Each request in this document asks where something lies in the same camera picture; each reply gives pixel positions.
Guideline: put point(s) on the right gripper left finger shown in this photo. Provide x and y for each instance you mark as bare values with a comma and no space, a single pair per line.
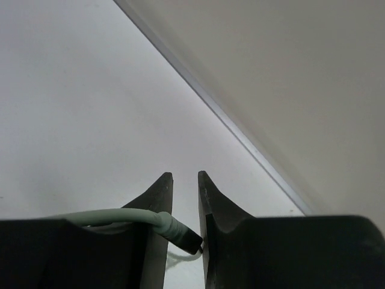
42,253

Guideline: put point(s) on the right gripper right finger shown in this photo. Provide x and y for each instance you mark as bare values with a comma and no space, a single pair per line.
243,251

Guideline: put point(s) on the right aluminium rail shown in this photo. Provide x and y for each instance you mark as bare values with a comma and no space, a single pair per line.
207,97

